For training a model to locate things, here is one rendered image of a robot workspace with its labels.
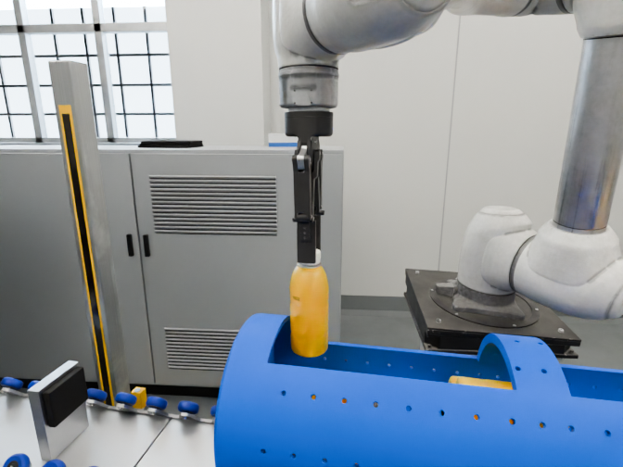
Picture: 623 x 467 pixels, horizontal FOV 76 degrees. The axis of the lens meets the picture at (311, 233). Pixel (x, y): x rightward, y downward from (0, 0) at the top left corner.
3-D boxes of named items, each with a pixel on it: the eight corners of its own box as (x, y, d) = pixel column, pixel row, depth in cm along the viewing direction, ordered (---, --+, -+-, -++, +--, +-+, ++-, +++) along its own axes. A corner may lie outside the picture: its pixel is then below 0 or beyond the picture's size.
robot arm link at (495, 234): (479, 267, 122) (493, 196, 115) (538, 291, 107) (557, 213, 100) (443, 276, 114) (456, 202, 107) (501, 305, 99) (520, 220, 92)
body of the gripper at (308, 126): (291, 112, 66) (292, 169, 68) (277, 108, 58) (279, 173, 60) (336, 111, 64) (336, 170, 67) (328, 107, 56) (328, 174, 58)
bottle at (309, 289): (307, 334, 76) (307, 251, 71) (336, 347, 71) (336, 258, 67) (283, 349, 71) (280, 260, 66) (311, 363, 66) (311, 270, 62)
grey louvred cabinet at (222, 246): (46, 346, 294) (9, 145, 257) (339, 358, 278) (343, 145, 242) (-18, 392, 241) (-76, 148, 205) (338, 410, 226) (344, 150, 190)
